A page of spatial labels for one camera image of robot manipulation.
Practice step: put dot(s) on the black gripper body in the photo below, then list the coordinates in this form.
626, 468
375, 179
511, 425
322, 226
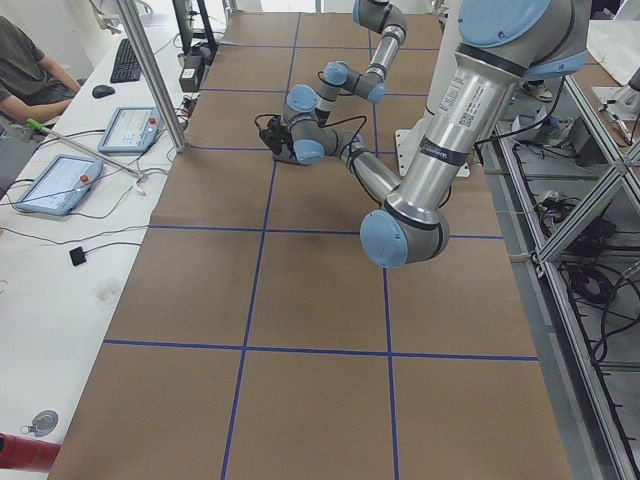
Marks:
281, 141

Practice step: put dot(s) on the pink and grey towel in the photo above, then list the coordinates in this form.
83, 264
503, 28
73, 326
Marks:
286, 157

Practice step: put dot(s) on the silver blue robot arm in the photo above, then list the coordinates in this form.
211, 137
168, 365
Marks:
502, 43
385, 19

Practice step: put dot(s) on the black box white label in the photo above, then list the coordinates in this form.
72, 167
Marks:
192, 73

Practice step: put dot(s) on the black monitor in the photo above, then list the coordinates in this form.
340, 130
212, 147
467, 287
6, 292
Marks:
185, 13

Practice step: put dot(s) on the upper teach pendant tablet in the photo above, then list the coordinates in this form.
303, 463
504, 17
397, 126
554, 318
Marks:
131, 130

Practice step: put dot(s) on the teach pendant tablet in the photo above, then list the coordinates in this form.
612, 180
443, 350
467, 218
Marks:
61, 186
131, 130

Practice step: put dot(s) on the black keyboard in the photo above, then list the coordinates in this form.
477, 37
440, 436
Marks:
126, 67

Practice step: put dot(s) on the black computer mouse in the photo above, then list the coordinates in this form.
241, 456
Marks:
101, 91

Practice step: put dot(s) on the lower teach pendant tablet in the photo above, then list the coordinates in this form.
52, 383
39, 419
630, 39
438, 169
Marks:
61, 186

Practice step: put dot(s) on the small black square pad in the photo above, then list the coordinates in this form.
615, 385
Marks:
78, 256

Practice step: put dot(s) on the seated person grey shirt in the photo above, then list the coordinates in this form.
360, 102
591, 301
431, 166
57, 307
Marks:
33, 86

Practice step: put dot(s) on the round metal tape disc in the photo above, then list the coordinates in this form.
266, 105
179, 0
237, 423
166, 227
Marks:
42, 424

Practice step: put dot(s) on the red cylinder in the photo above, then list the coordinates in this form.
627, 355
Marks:
29, 455

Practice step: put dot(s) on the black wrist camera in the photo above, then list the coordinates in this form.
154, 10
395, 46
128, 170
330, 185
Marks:
270, 134

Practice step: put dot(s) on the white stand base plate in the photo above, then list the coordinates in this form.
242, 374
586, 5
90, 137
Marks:
407, 143

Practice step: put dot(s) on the aluminium frame post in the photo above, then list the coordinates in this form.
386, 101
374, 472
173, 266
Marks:
136, 33

